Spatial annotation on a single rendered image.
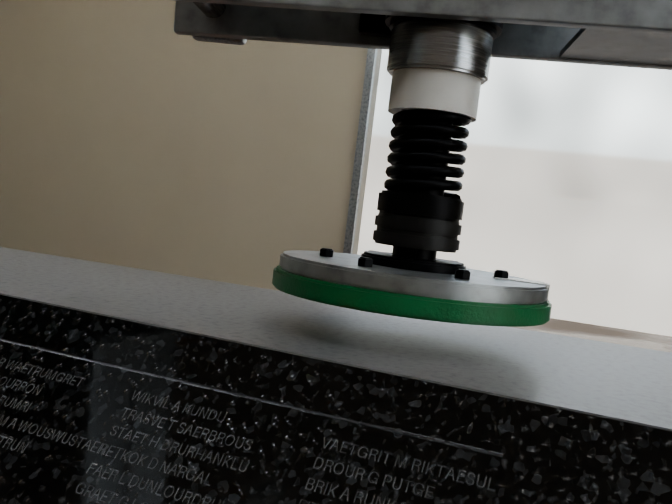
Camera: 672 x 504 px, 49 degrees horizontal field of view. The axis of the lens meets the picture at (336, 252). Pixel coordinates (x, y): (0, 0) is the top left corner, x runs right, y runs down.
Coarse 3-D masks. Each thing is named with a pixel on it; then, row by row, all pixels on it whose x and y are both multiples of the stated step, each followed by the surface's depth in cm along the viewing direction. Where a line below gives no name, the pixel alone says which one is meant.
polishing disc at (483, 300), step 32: (288, 256) 56; (320, 256) 59; (352, 256) 65; (384, 256) 56; (288, 288) 54; (320, 288) 51; (352, 288) 50; (384, 288) 50; (416, 288) 49; (448, 288) 49; (480, 288) 50; (512, 288) 51; (544, 288) 55; (448, 320) 49; (480, 320) 49; (512, 320) 51; (544, 320) 54
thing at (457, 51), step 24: (360, 24) 63; (384, 24) 62; (408, 24) 56; (432, 24) 55; (456, 24) 55; (480, 24) 55; (408, 48) 56; (432, 48) 55; (456, 48) 55; (480, 48) 56; (480, 72) 56
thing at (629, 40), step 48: (192, 0) 55; (240, 0) 54; (288, 0) 54; (336, 0) 53; (384, 0) 53; (432, 0) 53; (480, 0) 52; (528, 0) 52; (576, 0) 52; (624, 0) 51; (384, 48) 65; (528, 48) 63; (576, 48) 59; (624, 48) 58
